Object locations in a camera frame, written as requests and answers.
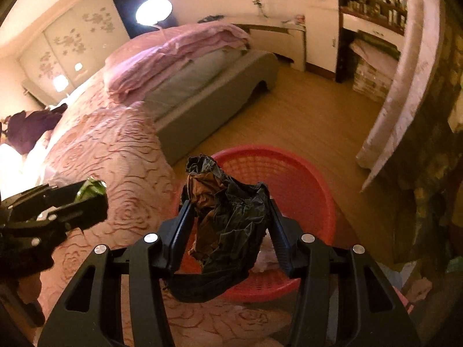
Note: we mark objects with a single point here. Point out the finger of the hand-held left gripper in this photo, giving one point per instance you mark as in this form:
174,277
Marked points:
83,213
43,197

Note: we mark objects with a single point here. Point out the green wrapper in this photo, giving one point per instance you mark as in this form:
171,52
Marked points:
88,188

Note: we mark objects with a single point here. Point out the folded pink quilt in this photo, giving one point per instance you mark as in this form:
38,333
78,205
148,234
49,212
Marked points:
173,54

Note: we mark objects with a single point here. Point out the round glowing lamp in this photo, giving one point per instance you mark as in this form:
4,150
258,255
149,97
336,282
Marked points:
153,11

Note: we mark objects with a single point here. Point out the folded bedding on boxes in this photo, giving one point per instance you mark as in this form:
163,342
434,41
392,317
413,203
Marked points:
372,52

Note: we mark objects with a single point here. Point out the dark wood dressing table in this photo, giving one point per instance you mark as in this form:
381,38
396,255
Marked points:
372,25

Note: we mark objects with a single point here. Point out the small colourful clutter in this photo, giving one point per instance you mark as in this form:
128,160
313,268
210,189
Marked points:
294,20

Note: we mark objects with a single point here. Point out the pinkish white tissue wad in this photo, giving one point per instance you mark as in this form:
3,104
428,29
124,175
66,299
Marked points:
266,256

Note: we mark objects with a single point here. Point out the dark flat item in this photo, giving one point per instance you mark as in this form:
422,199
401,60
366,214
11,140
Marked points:
210,17

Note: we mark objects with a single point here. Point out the red plastic mesh basket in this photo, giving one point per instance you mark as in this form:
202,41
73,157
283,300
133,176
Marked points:
307,188

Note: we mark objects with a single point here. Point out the floral sliding-door wardrobe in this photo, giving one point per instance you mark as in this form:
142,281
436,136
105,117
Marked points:
72,39

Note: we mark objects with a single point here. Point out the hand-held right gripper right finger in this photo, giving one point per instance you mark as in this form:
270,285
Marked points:
280,235

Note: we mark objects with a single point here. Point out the pink rose-patterned blanket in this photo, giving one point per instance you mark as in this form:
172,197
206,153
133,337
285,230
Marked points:
108,144

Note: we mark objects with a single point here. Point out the purple cloth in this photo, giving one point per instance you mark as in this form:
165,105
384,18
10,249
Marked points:
32,130

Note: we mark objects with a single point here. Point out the rose in vase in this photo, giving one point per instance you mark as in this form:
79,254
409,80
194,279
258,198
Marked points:
257,1

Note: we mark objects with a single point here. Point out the pale pink curtain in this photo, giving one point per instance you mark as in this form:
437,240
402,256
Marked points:
412,90

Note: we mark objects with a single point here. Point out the stack of cardboard boxes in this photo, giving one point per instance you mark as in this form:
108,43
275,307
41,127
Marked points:
369,83

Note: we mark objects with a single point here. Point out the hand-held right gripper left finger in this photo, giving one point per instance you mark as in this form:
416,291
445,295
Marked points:
182,220

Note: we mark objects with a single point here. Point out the black plastic bag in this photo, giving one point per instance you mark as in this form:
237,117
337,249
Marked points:
231,217

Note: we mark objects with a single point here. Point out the grey upholstered bed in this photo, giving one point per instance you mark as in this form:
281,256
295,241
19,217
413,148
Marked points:
224,86

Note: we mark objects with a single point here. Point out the small glowing bedside lamp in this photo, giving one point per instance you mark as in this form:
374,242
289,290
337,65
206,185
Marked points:
59,83

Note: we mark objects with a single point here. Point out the low white console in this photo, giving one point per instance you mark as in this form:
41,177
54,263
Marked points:
267,36

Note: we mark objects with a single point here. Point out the tall white cabinet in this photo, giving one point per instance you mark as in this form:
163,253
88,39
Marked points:
322,32

